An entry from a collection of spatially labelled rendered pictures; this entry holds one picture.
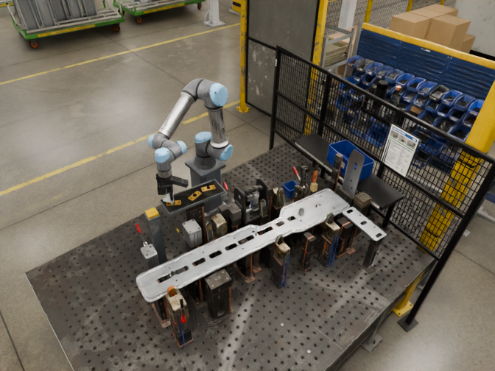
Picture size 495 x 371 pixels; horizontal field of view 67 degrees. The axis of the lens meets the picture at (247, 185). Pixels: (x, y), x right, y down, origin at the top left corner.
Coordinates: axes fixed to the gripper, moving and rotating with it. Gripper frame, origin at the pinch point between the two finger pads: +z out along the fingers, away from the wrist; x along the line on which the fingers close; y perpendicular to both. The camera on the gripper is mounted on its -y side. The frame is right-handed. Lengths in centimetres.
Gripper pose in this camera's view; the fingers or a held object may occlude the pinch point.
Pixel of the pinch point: (173, 201)
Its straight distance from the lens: 219.2
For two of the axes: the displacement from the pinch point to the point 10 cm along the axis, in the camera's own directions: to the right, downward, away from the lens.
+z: -0.2, 7.6, 6.5
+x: 1.5, 6.4, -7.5
